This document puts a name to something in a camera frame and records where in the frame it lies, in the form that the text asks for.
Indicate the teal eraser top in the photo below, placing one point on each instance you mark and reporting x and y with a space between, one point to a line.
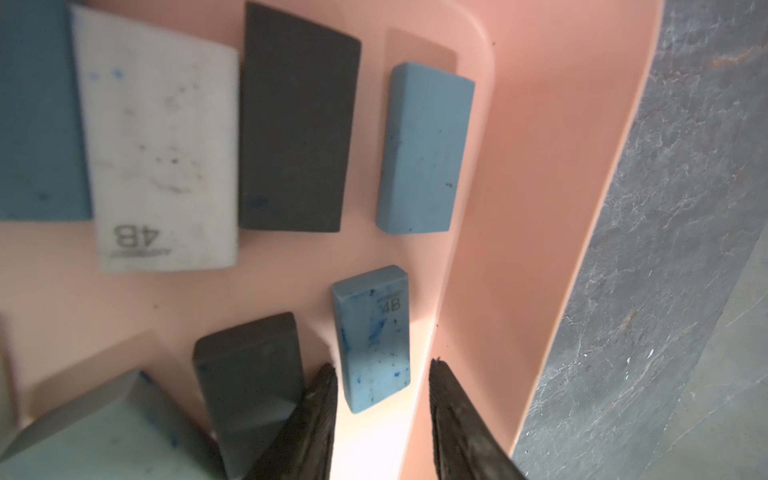
43 167

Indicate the black eraser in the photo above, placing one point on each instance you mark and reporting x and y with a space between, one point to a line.
298 91
251 378

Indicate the black eraser front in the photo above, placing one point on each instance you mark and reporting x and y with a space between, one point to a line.
251 378

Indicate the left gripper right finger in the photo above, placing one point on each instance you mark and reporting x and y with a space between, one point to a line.
463 446

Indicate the teal eraser pile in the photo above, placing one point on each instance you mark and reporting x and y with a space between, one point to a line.
372 319

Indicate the pink storage tray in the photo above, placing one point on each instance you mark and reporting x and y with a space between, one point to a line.
556 86

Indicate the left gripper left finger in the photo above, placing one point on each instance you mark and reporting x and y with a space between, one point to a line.
304 446

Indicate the grey eraser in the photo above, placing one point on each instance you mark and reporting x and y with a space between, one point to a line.
126 428

